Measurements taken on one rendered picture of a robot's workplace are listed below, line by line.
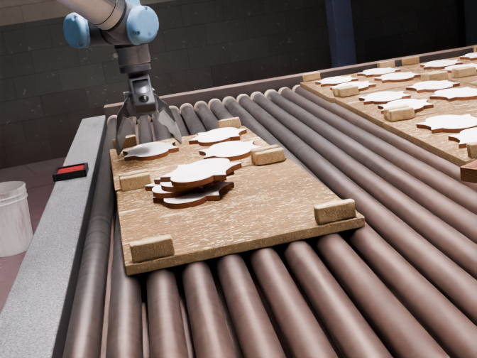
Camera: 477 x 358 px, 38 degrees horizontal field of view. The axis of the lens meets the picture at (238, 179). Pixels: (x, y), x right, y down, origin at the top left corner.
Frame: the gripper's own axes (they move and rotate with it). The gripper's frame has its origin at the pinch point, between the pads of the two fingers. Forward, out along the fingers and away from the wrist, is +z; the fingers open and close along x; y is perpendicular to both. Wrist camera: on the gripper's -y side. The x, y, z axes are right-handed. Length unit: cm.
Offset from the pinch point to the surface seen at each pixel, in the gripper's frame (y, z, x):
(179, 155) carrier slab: -7.5, 0.6, -5.8
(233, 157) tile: -22.2, 0.1, -15.5
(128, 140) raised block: 11.5, -1.4, 4.2
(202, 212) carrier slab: -53, 1, -4
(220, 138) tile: -3.3, -0.5, -16.3
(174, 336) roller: -90, 4, 5
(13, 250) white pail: 234, 88, 75
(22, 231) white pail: 237, 79, 68
